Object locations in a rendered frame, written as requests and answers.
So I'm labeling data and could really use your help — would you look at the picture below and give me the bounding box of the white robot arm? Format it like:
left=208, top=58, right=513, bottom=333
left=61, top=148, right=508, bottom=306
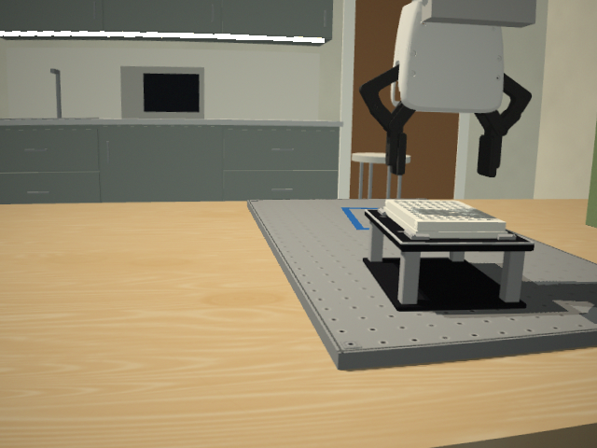
left=422, top=0, right=536, bottom=28

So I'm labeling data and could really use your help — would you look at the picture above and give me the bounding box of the blue tape outline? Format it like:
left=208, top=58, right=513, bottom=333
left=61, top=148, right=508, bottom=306
left=341, top=207, right=378, bottom=230

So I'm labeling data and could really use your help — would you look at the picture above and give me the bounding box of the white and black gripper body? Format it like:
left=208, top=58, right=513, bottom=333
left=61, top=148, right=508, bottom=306
left=391, top=0, right=504, bottom=113

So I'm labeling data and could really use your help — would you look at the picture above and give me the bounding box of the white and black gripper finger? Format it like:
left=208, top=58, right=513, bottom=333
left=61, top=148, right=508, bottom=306
left=474, top=73, right=532, bottom=177
left=359, top=64, right=416, bottom=175

